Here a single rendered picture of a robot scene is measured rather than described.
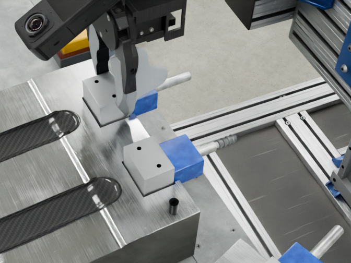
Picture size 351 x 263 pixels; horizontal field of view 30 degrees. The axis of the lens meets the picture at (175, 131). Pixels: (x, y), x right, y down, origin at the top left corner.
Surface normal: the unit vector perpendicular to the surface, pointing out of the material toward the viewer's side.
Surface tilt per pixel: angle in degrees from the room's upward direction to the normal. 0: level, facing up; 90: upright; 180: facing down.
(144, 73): 80
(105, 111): 89
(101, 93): 1
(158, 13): 90
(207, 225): 0
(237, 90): 0
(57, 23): 28
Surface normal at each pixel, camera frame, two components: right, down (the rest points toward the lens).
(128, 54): 0.46, 0.32
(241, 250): 0.06, -0.65
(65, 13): -0.34, -0.38
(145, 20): 0.48, 0.68
